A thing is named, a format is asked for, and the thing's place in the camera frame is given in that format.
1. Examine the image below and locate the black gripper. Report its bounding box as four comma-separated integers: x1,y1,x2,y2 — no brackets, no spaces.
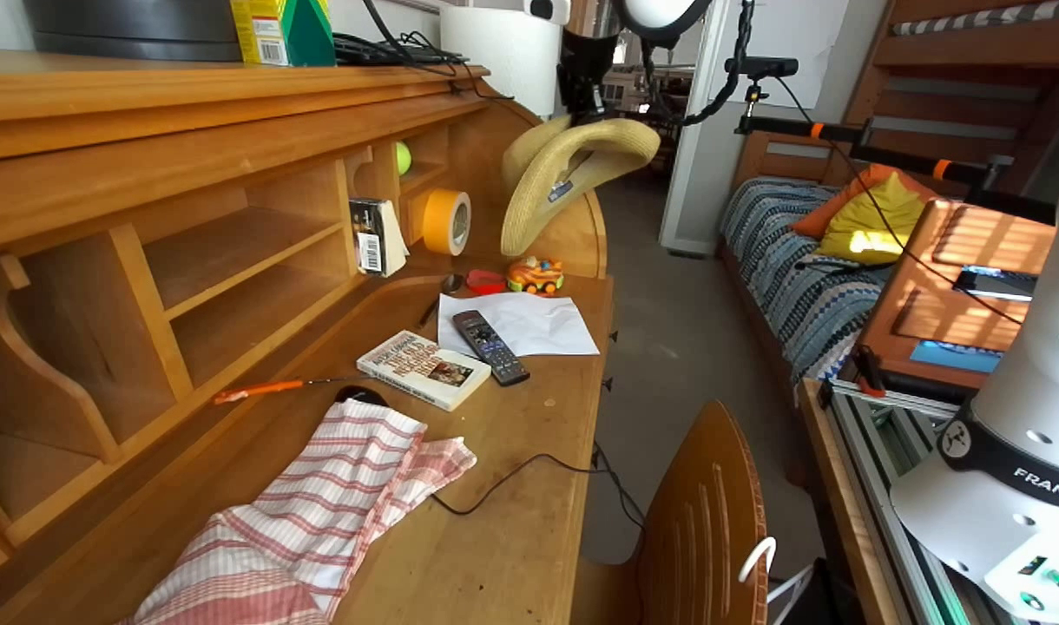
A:
556,29,625,129

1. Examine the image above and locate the tan straw hat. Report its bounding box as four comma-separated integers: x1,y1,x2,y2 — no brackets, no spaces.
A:
496,113,668,265

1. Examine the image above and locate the wooden roll-top desk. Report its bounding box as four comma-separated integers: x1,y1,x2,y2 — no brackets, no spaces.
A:
0,47,620,625

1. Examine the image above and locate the tan masking tape roll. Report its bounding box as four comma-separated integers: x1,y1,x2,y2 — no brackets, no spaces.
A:
418,186,475,259

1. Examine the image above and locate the black bar orange tape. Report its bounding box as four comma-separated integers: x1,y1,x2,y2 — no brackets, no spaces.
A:
733,112,1018,200

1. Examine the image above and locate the small red object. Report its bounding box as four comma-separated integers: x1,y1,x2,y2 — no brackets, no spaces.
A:
461,268,512,295

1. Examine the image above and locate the white paper sheet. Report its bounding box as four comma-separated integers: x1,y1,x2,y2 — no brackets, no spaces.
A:
436,289,603,360

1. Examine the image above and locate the black remote control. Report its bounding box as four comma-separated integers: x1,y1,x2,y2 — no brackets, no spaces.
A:
452,304,534,389

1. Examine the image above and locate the orange pillow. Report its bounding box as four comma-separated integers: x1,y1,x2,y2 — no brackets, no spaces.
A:
790,164,940,243

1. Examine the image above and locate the striped bed blanket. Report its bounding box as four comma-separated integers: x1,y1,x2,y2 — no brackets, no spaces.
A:
717,175,902,385

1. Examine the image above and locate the yellow pillow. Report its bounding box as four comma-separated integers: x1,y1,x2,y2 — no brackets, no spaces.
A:
815,170,932,272

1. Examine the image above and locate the yellow green cardboard box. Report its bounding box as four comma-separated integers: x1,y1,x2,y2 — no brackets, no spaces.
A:
225,0,341,69

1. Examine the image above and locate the paperback book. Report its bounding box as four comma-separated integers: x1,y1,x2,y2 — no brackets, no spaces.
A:
355,325,493,412

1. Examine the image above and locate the wooden chair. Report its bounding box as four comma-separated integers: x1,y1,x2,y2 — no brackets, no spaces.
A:
574,398,776,625

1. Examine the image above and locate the orange pen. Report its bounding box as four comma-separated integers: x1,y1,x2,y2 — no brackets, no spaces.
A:
213,375,322,408

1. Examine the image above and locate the flat blue item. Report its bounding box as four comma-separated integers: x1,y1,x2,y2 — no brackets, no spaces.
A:
907,335,1007,378

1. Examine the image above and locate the flat black device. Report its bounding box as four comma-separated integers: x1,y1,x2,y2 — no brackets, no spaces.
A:
955,265,1039,304

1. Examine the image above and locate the aluminium robot mounting table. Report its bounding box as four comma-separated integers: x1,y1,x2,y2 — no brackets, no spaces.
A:
798,375,1018,625

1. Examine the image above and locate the red white striped cloth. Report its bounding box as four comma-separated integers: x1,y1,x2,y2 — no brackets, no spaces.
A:
132,396,482,625

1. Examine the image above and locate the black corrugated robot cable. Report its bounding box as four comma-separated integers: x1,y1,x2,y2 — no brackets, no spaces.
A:
680,0,763,129

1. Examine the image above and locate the black camera on tripod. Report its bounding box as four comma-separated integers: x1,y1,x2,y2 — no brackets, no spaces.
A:
728,53,801,113

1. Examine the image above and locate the thin black cable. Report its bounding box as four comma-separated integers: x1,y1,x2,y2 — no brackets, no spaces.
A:
359,0,650,534

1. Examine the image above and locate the wooden bunk bed frame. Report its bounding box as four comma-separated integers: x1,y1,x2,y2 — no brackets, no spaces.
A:
728,0,1059,221

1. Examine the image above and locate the white strap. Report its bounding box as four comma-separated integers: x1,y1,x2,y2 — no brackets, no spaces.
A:
733,530,815,625

